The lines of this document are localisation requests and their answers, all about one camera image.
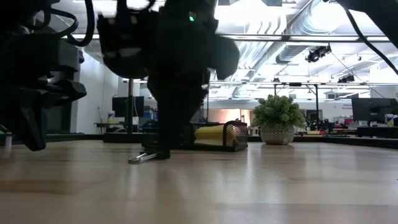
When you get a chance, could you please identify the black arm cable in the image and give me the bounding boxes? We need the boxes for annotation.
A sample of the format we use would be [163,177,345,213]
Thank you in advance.
[43,0,96,48]
[341,6,398,76]

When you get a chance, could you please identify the black binder clip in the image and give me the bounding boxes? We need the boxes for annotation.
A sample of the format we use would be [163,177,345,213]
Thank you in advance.
[127,151,171,164]

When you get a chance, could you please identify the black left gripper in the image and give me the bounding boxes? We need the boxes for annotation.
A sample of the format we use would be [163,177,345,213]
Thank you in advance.
[0,39,88,152]

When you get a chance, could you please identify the black mesh desk organizer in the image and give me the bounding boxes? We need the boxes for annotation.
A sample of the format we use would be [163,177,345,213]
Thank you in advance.
[141,119,249,152]

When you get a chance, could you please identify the black aluminium table frame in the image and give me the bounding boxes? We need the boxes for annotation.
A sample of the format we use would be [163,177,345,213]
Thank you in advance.
[0,132,398,149]

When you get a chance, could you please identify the black ceiling spotlight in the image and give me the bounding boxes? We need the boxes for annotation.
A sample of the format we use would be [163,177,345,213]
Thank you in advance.
[305,44,332,63]
[338,73,356,84]

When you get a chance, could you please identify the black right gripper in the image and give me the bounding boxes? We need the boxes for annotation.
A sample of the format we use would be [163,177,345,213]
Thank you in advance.
[98,0,241,160]

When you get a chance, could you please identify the green potted plant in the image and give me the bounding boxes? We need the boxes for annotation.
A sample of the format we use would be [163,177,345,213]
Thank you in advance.
[252,94,307,146]

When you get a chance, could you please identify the black computer monitor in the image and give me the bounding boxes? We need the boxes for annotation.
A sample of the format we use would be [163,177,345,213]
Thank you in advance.
[351,97,397,122]

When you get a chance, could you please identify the yellow sticky note pad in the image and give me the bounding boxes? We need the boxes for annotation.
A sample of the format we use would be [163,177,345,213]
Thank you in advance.
[194,124,225,147]

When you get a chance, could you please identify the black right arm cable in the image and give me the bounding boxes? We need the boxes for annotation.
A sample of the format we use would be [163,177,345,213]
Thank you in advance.
[341,6,398,76]

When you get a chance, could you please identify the black background monitor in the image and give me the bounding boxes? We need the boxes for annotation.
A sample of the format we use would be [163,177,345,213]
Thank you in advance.
[112,95,145,125]

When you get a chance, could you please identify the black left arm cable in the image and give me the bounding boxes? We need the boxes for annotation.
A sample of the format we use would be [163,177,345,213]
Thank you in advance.
[43,0,96,48]

